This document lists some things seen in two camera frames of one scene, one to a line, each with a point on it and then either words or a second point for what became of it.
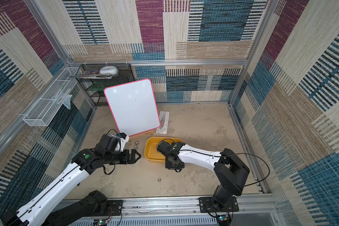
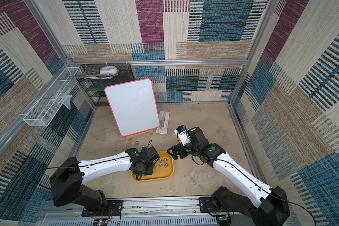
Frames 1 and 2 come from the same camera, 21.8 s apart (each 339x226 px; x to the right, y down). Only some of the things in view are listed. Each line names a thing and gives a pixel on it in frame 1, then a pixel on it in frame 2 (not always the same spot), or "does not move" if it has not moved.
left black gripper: x=133 y=159 to x=150 y=172
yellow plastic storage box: x=150 y=153 to x=163 y=169
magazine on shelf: x=93 y=74 does not move
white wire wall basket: x=43 y=112 does not move
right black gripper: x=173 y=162 to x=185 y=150
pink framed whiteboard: x=133 y=106 does not move
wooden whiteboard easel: x=147 y=133 does not move
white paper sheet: x=164 y=119 does not move
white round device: x=109 y=70 does not move
